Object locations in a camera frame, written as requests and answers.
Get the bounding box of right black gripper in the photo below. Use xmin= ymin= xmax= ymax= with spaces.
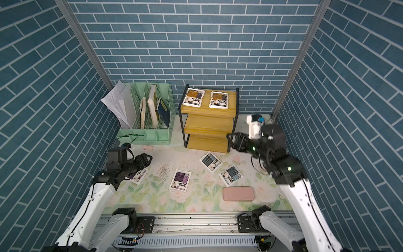
xmin=226 ymin=131 xmax=268 ymax=161

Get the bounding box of purple coffee bag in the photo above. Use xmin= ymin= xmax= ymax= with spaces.
xmin=130 ymin=168 xmax=148 ymax=184
xmin=170 ymin=170 xmax=192 ymax=192

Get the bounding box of grey coffee bag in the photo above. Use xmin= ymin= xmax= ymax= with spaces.
xmin=218 ymin=165 xmax=243 ymax=187
xmin=200 ymin=151 xmax=223 ymax=172

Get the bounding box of orange coffee bag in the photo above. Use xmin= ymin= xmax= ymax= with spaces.
xmin=209 ymin=91 xmax=229 ymax=109
xmin=182 ymin=88 xmax=205 ymax=108

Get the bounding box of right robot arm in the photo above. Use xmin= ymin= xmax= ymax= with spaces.
xmin=226 ymin=125 xmax=347 ymax=252

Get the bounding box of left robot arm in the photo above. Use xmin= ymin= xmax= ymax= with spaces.
xmin=42 ymin=147 xmax=153 ymax=252

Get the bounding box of wooden three-tier shelf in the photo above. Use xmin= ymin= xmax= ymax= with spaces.
xmin=178 ymin=85 xmax=239 ymax=153

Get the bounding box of small pink eraser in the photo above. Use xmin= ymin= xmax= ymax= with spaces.
xmin=142 ymin=146 xmax=154 ymax=151

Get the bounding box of floral table mat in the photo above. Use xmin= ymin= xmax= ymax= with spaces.
xmin=105 ymin=114 xmax=293 ymax=213

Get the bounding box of pink case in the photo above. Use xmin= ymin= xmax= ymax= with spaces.
xmin=222 ymin=186 xmax=255 ymax=202

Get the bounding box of green file organizer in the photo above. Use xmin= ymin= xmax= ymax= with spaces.
xmin=116 ymin=82 xmax=176 ymax=146

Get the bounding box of beige book left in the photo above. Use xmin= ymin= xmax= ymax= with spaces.
xmin=140 ymin=97 xmax=147 ymax=129

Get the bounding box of white paper stack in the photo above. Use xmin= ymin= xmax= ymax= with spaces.
xmin=101 ymin=81 xmax=137 ymax=129

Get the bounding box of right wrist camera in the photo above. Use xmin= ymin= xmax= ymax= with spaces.
xmin=246 ymin=114 xmax=264 ymax=140

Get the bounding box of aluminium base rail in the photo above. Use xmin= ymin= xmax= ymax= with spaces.
xmin=107 ymin=211 xmax=288 ymax=252

